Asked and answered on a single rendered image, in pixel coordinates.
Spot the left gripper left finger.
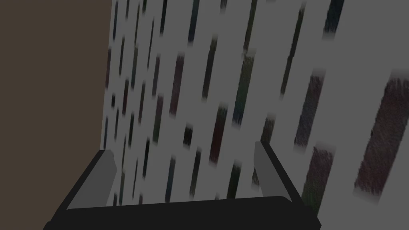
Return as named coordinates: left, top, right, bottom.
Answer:
left=57, top=149, right=117, bottom=211

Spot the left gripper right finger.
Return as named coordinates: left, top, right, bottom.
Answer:
left=253, top=141, right=304, bottom=203

